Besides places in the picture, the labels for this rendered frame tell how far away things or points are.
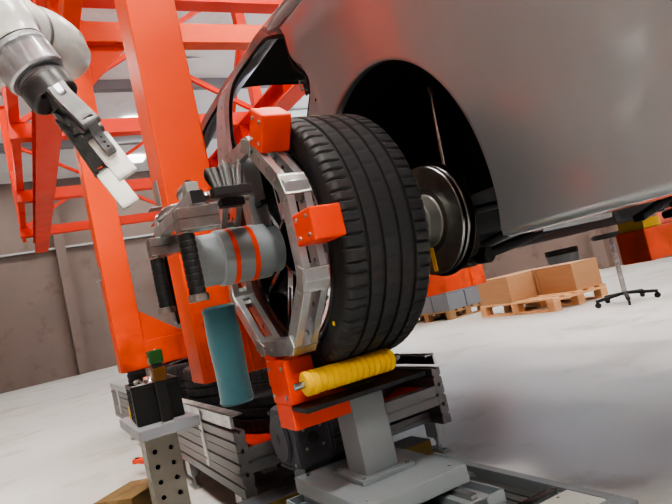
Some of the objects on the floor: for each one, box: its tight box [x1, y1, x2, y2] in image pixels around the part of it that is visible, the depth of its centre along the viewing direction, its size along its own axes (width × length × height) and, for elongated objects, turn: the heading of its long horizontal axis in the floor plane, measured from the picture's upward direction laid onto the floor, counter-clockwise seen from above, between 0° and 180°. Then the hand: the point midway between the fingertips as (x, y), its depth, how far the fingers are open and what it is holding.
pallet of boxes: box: [418, 285, 482, 323], centre depth 881 cm, size 107×70×104 cm, turn 138°
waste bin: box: [544, 246, 580, 266], centre depth 864 cm, size 47×47×61 cm
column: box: [140, 432, 191, 504], centre depth 186 cm, size 10×10×42 cm
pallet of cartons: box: [477, 257, 608, 318], centre depth 703 cm, size 127×87×46 cm
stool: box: [590, 231, 661, 308], centre depth 574 cm, size 58×55×69 cm
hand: (125, 185), depth 89 cm, fingers open, 13 cm apart
